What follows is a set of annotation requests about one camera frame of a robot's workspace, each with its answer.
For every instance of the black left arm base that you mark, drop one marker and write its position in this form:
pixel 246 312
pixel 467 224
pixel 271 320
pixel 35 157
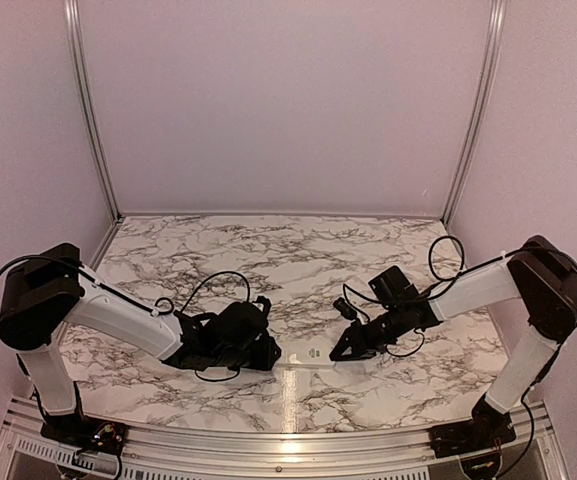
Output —
pixel 85 432

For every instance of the aluminium right corner post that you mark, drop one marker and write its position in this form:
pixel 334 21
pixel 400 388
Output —
pixel 483 93

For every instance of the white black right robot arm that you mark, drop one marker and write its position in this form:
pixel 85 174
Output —
pixel 543 277

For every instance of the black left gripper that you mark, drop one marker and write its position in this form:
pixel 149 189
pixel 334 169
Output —
pixel 267 360

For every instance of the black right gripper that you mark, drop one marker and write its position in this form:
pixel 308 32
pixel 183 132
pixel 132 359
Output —
pixel 359 349

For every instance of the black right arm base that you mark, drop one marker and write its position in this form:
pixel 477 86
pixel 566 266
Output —
pixel 487 428

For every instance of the white remote control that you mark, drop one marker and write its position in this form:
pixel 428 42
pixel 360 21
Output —
pixel 304 357

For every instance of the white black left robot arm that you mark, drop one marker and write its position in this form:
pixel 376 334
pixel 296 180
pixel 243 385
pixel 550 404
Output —
pixel 43 291

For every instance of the aluminium corner post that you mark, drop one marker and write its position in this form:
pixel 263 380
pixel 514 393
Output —
pixel 483 93
pixel 84 92

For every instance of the aluminium left corner post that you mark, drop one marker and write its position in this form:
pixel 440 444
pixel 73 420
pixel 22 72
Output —
pixel 84 92

